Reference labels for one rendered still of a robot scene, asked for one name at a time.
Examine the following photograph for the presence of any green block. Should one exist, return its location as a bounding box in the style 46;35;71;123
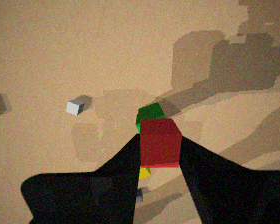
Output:
138;102;160;114
136;107;166;134

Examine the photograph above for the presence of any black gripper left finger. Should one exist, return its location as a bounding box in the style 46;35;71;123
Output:
21;134;141;224

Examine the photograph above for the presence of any yellow block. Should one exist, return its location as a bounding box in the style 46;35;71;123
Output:
139;166;151;180

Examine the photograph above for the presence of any red block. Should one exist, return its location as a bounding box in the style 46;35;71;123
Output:
140;118;182;168

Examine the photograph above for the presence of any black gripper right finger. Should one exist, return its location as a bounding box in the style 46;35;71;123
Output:
179;136;280;224

